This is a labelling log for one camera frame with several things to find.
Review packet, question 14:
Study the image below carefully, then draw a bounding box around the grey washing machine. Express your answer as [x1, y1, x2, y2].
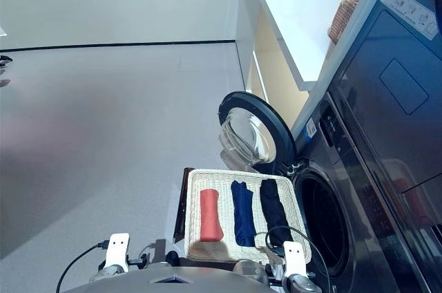
[289, 0, 442, 293]

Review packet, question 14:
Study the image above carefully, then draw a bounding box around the white instruction sticker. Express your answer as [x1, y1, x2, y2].
[381, 0, 439, 41]

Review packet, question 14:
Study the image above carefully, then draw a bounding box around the pale woven laundry basket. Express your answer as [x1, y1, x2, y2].
[184, 168, 313, 265]

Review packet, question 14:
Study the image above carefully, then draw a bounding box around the blue white code sticker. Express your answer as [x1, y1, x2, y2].
[305, 118, 318, 140]

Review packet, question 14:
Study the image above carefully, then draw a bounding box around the black cloth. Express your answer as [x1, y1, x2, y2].
[259, 178, 294, 249]

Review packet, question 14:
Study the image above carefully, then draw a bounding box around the white counter cabinet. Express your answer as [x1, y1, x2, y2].
[237, 0, 367, 120]

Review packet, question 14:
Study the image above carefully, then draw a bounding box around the round glass washing machine door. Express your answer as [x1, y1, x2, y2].
[218, 91, 297, 173]

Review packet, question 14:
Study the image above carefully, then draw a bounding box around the red cloth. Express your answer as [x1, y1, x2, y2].
[199, 188, 224, 243]

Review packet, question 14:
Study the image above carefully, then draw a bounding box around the navy blue cloth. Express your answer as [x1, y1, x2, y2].
[230, 180, 257, 247]

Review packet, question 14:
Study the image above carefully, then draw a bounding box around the silver robot torso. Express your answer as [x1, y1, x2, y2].
[61, 261, 277, 293]

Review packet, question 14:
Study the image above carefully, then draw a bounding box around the brown woven basket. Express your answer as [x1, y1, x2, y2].
[327, 0, 362, 45]

